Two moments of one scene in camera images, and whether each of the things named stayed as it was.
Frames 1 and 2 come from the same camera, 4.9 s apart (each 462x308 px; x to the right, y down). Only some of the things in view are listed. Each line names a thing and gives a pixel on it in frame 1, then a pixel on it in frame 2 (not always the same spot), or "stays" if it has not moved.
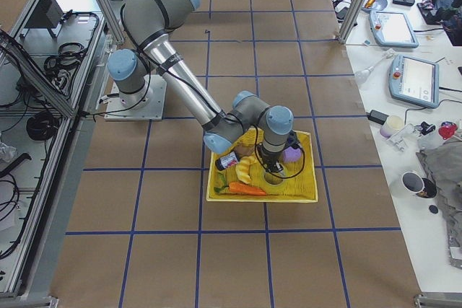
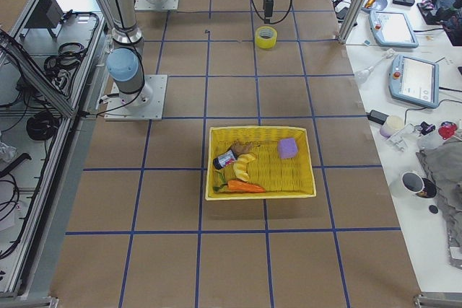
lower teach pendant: [414, 81] stays
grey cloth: [443, 163] stays
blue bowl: [374, 1] stays
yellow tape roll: [272, 179] to [266, 37]
